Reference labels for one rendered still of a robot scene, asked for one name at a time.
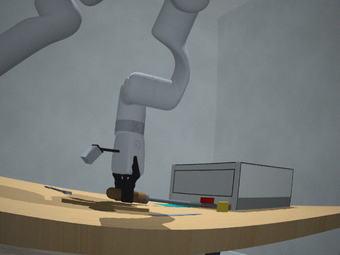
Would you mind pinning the steel rod with brown wooden handle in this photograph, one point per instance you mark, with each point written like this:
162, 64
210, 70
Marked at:
140, 197

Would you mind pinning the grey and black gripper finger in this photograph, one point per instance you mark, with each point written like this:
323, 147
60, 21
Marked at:
118, 183
129, 182

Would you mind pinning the small grey cabinet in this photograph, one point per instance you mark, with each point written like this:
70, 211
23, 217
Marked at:
246, 186

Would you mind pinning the olive yellow block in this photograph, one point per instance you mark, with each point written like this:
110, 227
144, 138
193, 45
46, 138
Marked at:
222, 206

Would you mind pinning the red block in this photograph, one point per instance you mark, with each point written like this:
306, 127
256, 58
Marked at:
206, 200

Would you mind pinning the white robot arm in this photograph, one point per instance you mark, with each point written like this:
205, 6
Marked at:
60, 19

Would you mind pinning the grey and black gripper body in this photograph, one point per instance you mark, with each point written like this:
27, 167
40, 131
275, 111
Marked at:
129, 144

